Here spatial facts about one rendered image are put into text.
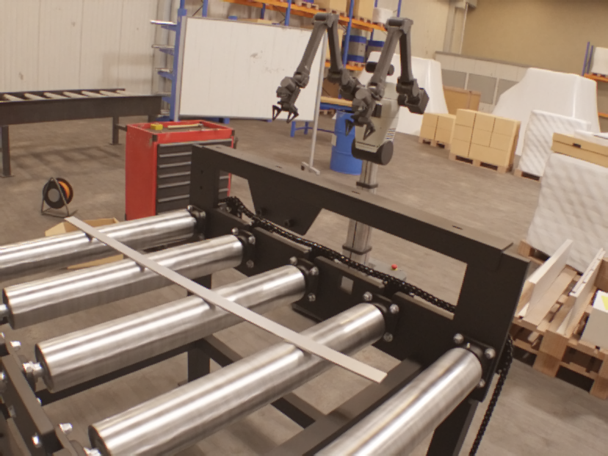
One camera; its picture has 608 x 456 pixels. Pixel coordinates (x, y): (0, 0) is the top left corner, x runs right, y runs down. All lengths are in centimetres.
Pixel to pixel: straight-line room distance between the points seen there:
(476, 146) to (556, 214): 514
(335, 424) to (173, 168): 271
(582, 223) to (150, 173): 363
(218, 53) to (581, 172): 422
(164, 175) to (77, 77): 833
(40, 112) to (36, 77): 516
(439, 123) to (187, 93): 687
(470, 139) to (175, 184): 707
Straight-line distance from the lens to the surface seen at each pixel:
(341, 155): 689
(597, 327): 287
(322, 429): 107
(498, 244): 118
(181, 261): 149
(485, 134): 953
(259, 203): 162
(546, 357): 298
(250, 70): 603
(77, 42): 1158
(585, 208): 446
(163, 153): 344
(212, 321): 123
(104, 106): 652
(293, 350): 107
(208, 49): 591
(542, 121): 938
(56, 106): 625
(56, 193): 455
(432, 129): 1136
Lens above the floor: 152
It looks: 19 degrees down
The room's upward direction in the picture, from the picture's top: 7 degrees clockwise
